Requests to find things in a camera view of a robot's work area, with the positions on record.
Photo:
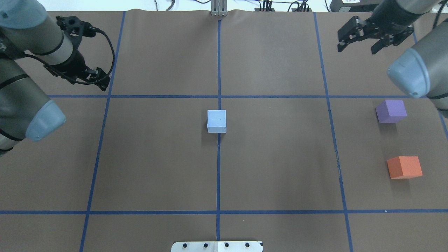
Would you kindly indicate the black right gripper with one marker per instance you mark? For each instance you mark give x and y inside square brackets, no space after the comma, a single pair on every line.
[383,29]

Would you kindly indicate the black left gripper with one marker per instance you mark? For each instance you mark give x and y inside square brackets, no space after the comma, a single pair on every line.
[74,62]

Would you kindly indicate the blue foam block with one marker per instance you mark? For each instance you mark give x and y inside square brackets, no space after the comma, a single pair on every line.
[216,121]

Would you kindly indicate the purple foam block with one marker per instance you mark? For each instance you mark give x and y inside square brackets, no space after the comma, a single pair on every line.
[391,111]

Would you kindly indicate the orange foam block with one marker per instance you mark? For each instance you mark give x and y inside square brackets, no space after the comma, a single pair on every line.
[404,167]

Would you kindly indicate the black box device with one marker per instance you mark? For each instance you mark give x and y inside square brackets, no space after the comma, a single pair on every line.
[353,5]

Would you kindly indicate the brown paper table mat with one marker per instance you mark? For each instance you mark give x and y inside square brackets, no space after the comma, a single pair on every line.
[302,166]

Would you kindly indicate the grey aluminium frame post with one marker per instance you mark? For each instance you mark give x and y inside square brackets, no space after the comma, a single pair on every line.
[219,8]

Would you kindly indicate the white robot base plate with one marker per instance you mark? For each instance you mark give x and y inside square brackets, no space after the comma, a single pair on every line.
[218,246]

